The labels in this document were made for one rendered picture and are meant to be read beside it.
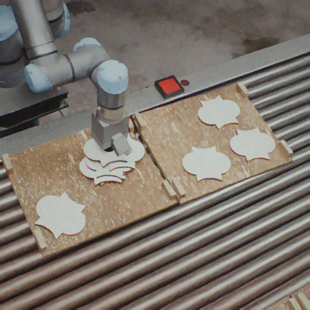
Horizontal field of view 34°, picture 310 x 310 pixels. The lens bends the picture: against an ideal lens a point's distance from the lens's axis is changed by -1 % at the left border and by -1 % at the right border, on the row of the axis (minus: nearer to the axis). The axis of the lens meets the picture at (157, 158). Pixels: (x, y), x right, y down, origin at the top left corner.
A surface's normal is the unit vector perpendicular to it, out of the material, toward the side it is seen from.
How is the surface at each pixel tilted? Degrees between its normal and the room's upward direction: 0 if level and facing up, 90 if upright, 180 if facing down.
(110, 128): 90
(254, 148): 0
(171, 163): 0
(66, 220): 0
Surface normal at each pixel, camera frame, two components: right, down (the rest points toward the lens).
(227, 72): 0.11, -0.58
